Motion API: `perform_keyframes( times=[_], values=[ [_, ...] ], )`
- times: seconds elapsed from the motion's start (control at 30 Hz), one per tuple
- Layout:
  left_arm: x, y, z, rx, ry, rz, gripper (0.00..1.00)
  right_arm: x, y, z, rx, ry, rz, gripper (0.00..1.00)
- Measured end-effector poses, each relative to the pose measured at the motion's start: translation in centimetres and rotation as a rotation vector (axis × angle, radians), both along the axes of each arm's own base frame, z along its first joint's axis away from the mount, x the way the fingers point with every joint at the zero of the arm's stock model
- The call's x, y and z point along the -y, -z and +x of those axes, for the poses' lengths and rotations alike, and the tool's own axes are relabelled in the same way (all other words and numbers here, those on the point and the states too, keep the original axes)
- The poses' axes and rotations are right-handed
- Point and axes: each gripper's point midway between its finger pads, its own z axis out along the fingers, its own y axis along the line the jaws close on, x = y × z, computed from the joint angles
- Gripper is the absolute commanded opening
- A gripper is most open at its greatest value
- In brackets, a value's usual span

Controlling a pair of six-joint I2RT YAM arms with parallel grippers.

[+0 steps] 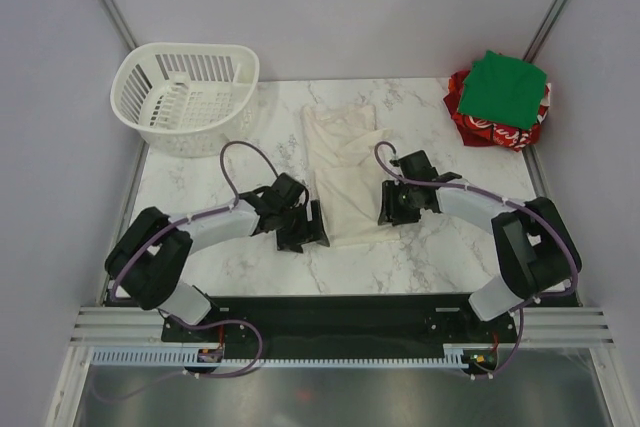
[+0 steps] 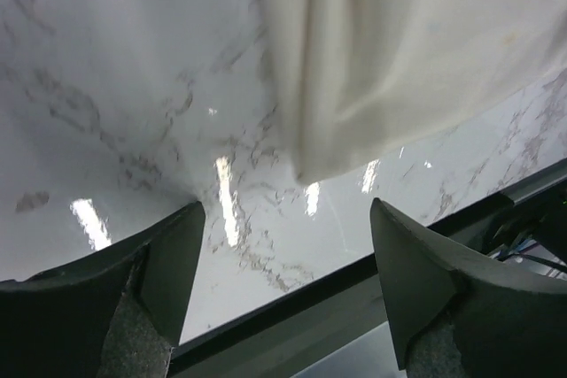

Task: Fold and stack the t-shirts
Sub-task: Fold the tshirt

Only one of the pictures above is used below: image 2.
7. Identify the cream white t shirt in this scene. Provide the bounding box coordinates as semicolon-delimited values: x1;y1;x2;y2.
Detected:
262;0;566;185

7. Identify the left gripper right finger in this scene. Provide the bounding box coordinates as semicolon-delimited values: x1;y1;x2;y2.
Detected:
369;199;566;377

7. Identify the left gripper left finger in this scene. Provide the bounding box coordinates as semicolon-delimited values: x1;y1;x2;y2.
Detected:
1;202;206;377

